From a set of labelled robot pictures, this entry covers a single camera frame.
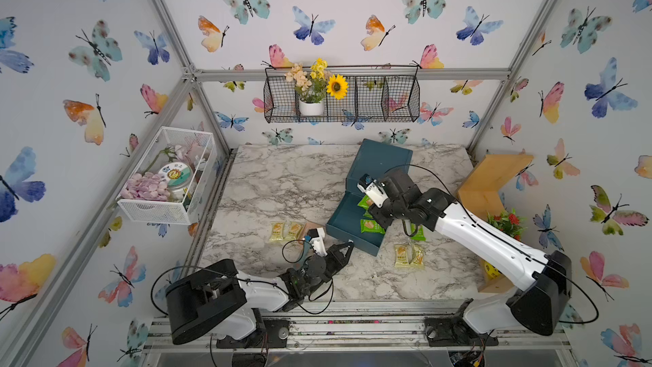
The round green label tin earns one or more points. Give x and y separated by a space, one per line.
178 175

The green cookie packet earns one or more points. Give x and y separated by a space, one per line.
417 233
370 226
365 203

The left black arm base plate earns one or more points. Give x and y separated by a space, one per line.
269 333

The dark teal drawer cabinet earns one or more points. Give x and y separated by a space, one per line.
375 158

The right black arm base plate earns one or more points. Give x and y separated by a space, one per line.
450 330

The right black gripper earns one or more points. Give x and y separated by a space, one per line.
376 213

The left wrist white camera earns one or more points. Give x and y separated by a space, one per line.
315 237

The pink wooden brush tray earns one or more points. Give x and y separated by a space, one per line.
308 226

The wrist white camera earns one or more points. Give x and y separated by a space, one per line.
373 190
315 237

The wooden wall shelf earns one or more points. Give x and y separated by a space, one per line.
479 194

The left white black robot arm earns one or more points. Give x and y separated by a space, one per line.
222 300

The teal handled brush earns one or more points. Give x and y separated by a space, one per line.
306 248

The black wire wall basket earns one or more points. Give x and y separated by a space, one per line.
375 94

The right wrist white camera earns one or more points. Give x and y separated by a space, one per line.
373 190

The yellow toy on shelf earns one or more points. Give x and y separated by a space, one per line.
491 272

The pink artificial flower bunch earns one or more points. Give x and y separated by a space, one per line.
148 186

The yellow cookie packet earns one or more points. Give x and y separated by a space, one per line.
278 232
294 231
418 254
402 256

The dark teal drawer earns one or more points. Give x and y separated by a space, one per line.
344 225

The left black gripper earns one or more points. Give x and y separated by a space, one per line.
339 263

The white pot yellow flowers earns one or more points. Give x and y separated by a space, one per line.
314 86

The red flower green plant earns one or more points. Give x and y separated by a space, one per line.
508 223

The white mesh wall basket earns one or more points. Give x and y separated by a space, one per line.
195 148

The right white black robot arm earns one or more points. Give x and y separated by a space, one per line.
542 283

